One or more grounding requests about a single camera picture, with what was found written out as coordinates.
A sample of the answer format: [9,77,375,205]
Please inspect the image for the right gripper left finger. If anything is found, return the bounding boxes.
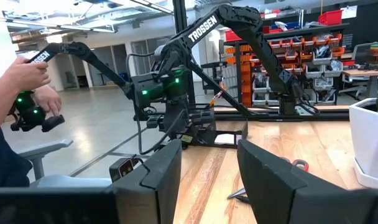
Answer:
[0,139,183,224]

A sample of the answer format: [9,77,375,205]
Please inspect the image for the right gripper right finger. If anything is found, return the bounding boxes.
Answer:
[237,139,378,224]

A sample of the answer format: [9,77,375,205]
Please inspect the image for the red-handled scissors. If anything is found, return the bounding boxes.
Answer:
[226,157,310,200]

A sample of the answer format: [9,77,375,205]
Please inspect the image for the pale pink sticky note pad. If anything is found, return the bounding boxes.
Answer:
[214,133,237,146]

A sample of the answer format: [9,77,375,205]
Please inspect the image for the black mesh desk organizer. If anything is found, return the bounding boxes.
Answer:
[176,119,249,149]

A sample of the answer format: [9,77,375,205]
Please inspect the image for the grey office chair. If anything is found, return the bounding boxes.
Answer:
[17,138,113,189]

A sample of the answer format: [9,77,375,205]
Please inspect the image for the person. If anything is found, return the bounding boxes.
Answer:
[0,77,34,189]

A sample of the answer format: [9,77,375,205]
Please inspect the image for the white hexagonal plant pot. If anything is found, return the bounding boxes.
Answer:
[349,98,378,190]

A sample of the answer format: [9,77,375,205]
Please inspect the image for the person's hand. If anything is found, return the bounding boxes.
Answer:
[32,85,63,117]
[1,57,52,94]

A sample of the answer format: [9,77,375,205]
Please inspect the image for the shelf with orange parts bins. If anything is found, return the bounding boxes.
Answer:
[224,23,348,107]

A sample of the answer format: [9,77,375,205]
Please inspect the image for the wooden desk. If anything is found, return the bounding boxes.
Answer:
[341,68,378,101]

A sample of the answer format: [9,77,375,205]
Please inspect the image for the red storage bin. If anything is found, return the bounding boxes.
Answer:
[318,9,344,27]

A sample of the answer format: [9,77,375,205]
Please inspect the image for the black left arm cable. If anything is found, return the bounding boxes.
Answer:
[126,52,190,156]

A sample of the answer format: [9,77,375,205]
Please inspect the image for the small black table camera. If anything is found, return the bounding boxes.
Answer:
[109,157,141,184]

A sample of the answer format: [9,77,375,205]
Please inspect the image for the leader handle with green lights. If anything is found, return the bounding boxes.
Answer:
[9,90,66,133]

